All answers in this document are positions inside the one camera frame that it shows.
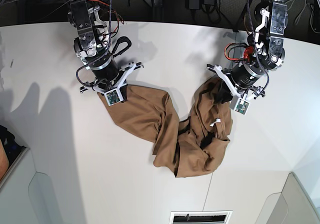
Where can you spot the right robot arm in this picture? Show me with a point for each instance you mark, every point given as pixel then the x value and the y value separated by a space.
pixel 93 46

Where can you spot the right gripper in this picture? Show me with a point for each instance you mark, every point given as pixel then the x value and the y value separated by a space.
pixel 110 76

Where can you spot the white garment label tag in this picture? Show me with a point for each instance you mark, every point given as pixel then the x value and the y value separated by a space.
pixel 217 120

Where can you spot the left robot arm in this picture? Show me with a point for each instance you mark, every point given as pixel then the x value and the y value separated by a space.
pixel 261 53

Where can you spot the aluminium frame post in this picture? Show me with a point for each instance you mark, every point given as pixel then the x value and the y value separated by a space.
pixel 157 10

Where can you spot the brown t-shirt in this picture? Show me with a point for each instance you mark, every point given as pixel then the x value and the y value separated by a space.
pixel 188 148

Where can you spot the grey bin left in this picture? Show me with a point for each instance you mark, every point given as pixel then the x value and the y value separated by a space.
pixel 27 196

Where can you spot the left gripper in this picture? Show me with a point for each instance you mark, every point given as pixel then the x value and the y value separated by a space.
pixel 238 81

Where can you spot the grey bin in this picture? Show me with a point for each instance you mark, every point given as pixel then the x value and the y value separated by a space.
pixel 27 196
pixel 292 205

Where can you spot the white floor vent grille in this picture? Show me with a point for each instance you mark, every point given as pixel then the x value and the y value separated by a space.
pixel 200 217

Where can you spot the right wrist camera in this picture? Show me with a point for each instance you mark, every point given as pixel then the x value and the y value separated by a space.
pixel 113 97

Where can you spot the grey bin right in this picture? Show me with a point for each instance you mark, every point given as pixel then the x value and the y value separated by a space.
pixel 292 205

